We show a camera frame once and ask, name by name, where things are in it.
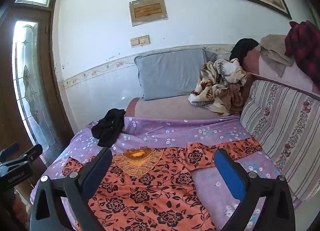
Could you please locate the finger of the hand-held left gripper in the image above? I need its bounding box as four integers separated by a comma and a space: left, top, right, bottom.
21, 144, 43, 163

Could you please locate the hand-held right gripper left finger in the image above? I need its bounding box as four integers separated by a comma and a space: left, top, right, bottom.
29, 147, 113, 231

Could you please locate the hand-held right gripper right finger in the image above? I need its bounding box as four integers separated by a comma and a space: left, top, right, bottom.
214, 148, 293, 231

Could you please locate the orange floral dress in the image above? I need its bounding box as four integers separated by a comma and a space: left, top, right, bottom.
61, 138, 263, 231

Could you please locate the black crumpled cloth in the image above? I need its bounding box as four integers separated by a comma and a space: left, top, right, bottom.
91, 108, 126, 147

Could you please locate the purple floral bedsheet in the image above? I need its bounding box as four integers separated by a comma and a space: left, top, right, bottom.
30, 114, 303, 231

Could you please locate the striped floral cushion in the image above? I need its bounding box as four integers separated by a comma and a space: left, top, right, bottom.
240, 79, 320, 201

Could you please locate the wooden stained glass door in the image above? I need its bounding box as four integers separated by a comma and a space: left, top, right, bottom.
0, 0, 75, 196

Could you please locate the cream floral crumpled blanket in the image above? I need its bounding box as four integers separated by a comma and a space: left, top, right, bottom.
188, 58, 248, 116

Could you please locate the grey pillow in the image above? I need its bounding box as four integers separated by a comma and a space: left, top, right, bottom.
134, 48, 218, 101

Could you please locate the black draped garment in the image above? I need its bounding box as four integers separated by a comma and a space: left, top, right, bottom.
229, 38, 259, 61

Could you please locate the beige towel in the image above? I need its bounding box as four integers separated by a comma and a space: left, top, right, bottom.
255, 34, 295, 78

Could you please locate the red plaid cloth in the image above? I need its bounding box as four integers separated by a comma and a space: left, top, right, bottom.
284, 20, 320, 85

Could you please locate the cream light switch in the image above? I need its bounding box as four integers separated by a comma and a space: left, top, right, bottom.
130, 35, 150, 46

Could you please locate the framed wall plaque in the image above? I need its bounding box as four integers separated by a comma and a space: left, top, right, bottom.
129, 0, 168, 27

